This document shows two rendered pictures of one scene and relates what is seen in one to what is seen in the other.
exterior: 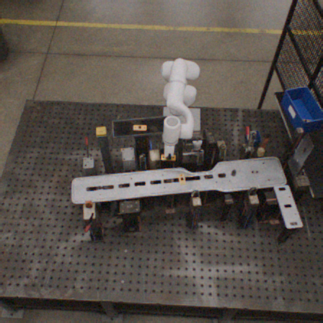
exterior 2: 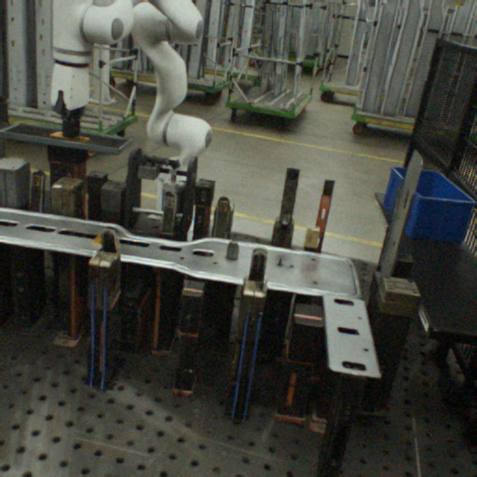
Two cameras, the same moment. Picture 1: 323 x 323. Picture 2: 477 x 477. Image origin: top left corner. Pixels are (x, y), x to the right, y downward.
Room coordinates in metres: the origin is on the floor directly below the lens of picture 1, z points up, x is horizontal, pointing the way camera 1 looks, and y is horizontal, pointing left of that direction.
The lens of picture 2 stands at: (0.06, -0.69, 1.61)
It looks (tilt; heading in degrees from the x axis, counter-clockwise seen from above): 24 degrees down; 10
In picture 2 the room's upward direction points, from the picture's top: 7 degrees clockwise
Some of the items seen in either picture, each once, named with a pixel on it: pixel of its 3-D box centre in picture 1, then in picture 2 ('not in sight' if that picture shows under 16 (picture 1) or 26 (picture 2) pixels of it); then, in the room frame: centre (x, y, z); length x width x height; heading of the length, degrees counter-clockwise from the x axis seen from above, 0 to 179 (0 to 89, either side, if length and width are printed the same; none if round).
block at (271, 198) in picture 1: (265, 208); (298, 363); (1.12, -0.69, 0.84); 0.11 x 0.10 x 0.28; 7
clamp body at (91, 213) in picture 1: (94, 223); not in sight; (0.98, 0.43, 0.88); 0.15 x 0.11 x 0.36; 7
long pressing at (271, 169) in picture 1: (179, 181); (96, 239); (1.23, -0.11, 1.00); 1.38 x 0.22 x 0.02; 97
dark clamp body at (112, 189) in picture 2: (172, 164); (115, 243); (1.43, -0.07, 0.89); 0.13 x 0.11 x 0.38; 7
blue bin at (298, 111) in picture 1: (302, 109); (424, 202); (1.75, -0.97, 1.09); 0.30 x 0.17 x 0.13; 14
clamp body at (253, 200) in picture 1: (247, 210); (244, 348); (1.09, -0.56, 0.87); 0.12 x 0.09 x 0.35; 7
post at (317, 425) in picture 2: (277, 208); (333, 370); (1.12, -0.77, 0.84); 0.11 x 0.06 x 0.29; 7
